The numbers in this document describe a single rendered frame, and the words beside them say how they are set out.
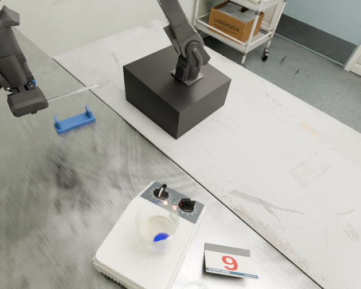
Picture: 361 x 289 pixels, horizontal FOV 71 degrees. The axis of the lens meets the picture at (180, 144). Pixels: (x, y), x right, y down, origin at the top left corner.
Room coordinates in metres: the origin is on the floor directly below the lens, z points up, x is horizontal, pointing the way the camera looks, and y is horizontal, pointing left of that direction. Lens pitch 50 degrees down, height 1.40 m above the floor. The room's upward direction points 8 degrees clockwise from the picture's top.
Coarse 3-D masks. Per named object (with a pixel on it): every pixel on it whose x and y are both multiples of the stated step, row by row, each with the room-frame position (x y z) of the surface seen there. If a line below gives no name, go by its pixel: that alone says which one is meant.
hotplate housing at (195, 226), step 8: (144, 200) 0.21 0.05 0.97; (200, 216) 0.21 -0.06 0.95; (192, 224) 0.18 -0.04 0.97; (192, 232) 0.17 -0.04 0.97; (192, 240) 0.16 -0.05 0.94; (184, 256) 0.13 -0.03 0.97; (96, 264) 0.10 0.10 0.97; (104, 272) 0.09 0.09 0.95; (112, 272) 0.09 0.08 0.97; (176, 272) 0.10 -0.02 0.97; (120, 280) 0.08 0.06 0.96; (128, 280) 0.08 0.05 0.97; (128, 288) 0.08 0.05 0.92; (136, 288) 0.07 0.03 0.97; (168, 288) 0.08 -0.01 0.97
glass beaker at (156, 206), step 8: (152, 200) 0.17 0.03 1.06; (160, 200) 0.17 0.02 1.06; (168, 200) 0.17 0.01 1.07; (144, 208) 0.16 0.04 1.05; (152, 208) 0.17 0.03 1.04; (160, 208) 0.17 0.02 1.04; (168, 208) 0.17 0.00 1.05; (176, 208) 0.16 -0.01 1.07; (136, 216) 0.14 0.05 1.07; (144, 216) 0.16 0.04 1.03; (168, 216) 0.17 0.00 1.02; (176, 216) 0.15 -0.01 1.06; (136, 224) 0.13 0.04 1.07; (176, 224) 0.15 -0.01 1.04; (176, 232) 0.14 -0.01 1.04; (144, 240) 0.11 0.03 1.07; (160, 240) 0.11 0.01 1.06; (168, 240) 0.12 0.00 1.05; (144, 248) 0.12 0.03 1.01; (152, 248) 0.11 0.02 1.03; (160, 248) 0.11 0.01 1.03; (168, 248) 0.12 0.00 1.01
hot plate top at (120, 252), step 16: (128, 208) 0.19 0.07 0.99; (128, 224) 0.16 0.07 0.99; (112, 240) 0.13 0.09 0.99; (128, 240) 0.13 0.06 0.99; (176, 240) 0.14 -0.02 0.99; (96, 256) 0.10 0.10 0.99; (112, 256) 0.10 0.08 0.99; (128, 256) 0.11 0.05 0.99; (144, 256) 0.11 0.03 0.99; (160, 256) 0.11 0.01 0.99; (176, 256) 0.12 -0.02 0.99; (128, 272) 0.09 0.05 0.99; (144, 272) 0.09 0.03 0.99; (160, 272) 0.09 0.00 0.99; (144, 288) 0.07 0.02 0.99; (160, 288) 0.07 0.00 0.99
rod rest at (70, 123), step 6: (84, 114) 0.47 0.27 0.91; (90, 114) 0.45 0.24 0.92; (66, 120) 0.43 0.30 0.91; (72, 120) 0.44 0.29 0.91; (78, 120) 0.44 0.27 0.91; (84, 120) 0.44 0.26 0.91; (90, 120) 0.45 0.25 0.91; (54, 126) 0.41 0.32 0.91; (60, 126) 0.40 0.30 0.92; (66, 126) 0.42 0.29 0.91; (72, 126) 0.42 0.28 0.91; (78, 126) 0.43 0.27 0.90; (60, 132) 0.40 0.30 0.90
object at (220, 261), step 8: (208, 256) 0.15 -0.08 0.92; (216, 256) 0.15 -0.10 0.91; (224, 256) 0.15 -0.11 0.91; (232, 256) 0.16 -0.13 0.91; (208, 264) 0.13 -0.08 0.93; (216, 264) 0.13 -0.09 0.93; (224, 264) 0.13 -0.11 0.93; (232, 264) 0.14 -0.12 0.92; (240, 264) 0.14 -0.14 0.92; (248, 264) 0.14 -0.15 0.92; (248, 272) 0.12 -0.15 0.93
